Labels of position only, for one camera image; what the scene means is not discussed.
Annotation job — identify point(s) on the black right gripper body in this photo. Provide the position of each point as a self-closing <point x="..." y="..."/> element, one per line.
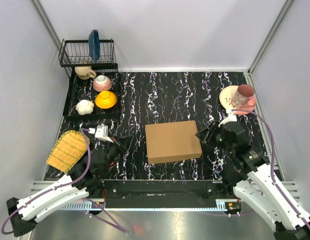
<point x="218" y="140"/>

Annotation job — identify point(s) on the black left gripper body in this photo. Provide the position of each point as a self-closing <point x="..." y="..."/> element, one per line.
<point x="112" y="151"/>

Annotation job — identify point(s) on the brown cardboard box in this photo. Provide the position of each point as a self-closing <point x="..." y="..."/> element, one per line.
<point x="172" y="142"/>

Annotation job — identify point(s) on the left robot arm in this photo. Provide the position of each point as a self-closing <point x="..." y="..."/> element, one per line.
<point x="79" y="183"/>

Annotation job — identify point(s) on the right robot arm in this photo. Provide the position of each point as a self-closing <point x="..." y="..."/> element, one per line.
<point x="251" y="179"/>

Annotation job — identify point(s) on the yellow bamboo mat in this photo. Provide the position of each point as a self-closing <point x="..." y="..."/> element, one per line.
<point x="67" y="151"/>

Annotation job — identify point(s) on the pink patterned mug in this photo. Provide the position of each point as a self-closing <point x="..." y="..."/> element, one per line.
<point x="243" y="97"/>

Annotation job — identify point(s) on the cream pink floral plate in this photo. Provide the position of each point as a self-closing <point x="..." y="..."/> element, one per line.
<point x="226" y="95"/>

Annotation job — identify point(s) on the yellow ribbed bowl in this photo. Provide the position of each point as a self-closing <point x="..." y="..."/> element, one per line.
<point x="106" y="100"/>

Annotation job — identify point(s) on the white flower-shaped bowl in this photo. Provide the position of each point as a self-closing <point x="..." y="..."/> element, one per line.
<point x="84" y="107"/>

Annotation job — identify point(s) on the pink patterned bowl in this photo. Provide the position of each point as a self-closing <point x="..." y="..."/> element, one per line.
<point x="102" y="83"/>

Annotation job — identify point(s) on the cream ceramic mug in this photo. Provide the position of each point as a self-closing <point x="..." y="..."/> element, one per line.
<point x="85" y="72"/>

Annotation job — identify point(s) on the black dish rack tray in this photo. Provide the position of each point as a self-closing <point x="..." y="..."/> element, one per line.
<point x="75" y="53"/>

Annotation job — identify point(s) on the blue plate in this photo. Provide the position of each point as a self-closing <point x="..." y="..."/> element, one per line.
<point x="94" y="45"/>

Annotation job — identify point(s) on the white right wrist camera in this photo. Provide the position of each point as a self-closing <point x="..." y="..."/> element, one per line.
<point x="231" y="117"/>

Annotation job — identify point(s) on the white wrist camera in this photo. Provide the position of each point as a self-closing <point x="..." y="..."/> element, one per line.
<point x="100" y="132"/>
<point x="231" y="117"/>

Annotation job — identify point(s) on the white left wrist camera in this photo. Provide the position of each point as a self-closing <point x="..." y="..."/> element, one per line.
<point x="100" y="132"/>

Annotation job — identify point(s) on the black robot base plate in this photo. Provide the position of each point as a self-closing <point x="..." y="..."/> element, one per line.
<point x="204" y="196"/>

